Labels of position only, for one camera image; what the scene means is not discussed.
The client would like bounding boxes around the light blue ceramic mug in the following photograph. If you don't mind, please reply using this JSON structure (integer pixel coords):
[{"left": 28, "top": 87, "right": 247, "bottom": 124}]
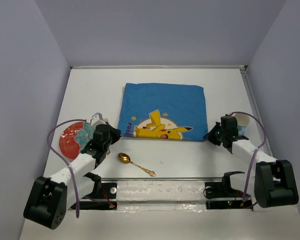
[{"left": 234, "top": 113, "right": 250, "bottom": 136}]

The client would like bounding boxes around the gold spoon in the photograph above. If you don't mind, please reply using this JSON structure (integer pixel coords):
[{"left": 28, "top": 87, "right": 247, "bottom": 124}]
[{"left": 117, "top": 152, "right": 156, "bottom": 177}]

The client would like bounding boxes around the red and teal plate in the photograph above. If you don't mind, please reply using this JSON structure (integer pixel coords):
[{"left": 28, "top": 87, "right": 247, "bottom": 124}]
[{"left": 59, "top": 121, "right": 94, "bottom": 160}]

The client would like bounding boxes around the blue Pikachu placemat cloth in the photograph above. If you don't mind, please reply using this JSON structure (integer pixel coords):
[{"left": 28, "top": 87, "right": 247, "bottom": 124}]
[{"left": 117, "top": 83, "right": 208, "bottom": 142}]

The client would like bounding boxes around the gold fork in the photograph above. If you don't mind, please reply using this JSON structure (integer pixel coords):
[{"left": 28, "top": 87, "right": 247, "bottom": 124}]
[{"left": 103, "top": 117, "right": 112, "bottom": 156}]

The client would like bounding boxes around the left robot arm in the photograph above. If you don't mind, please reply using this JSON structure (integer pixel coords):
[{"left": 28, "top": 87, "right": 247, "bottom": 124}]
[{"left": 23, "top": 124, "right": 121, "bottom": 230}]

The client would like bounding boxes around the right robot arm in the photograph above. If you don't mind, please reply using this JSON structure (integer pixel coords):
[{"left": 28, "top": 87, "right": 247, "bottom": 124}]
[{"left": 203, "top": 113, "right": 299, "bottom": 208}]

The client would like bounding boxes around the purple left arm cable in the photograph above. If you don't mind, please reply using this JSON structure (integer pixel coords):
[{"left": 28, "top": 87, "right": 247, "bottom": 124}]
[{"left": 47, "top": 118, "right": 91, "bottom": 219}]

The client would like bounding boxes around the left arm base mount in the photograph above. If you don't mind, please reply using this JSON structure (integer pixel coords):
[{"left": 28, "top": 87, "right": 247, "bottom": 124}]
[{"left": 79, "top": 173, "right": 118, "bottom": 211}]

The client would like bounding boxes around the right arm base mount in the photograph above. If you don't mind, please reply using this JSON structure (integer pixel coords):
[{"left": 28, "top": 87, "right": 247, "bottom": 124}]
[{"left": 203, "top": 171, "right": 254, "bottom": 210}]

